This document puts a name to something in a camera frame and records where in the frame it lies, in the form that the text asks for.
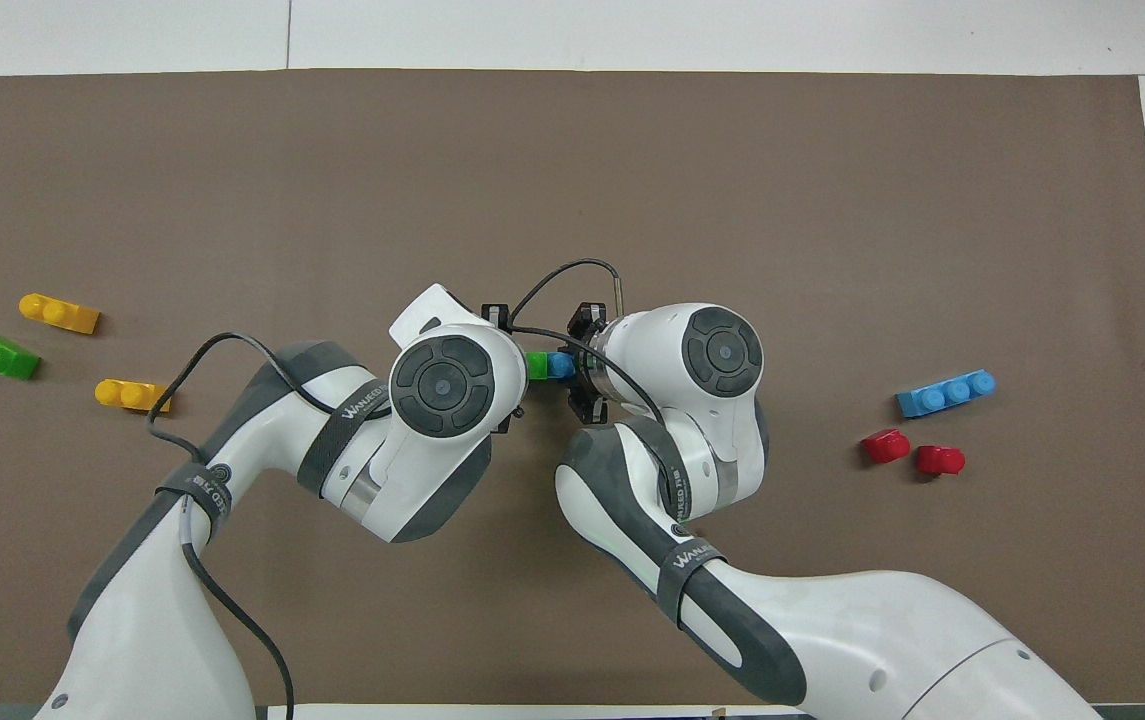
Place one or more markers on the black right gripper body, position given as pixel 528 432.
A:
pixel 582 372

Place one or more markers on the blue three-stud toy brick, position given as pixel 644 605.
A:
pixel 946 393
pixel 561 364

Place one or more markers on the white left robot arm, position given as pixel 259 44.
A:
pixel 392 470

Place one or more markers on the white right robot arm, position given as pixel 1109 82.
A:
pixel 692 480

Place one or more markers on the brown table mat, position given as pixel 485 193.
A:
pixel 572 180

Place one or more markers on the red one-stud toy brick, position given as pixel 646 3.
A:
pixel 940 460
pixel 886 446

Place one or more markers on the yellow two-stud toy brick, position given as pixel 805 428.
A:
pixel 135 396
pixel 60 313

